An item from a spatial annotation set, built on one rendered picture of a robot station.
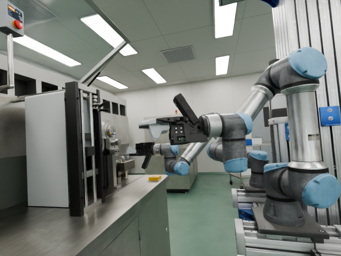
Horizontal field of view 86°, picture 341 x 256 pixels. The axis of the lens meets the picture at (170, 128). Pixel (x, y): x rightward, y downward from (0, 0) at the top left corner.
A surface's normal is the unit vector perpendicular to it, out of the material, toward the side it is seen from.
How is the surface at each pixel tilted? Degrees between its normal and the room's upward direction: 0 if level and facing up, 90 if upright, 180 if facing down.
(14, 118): 90
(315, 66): 82
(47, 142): 90
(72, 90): 90
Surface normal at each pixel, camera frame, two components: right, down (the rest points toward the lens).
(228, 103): -0.25, -0.03
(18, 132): 0.97, -0.07
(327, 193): 0.16, 0.07
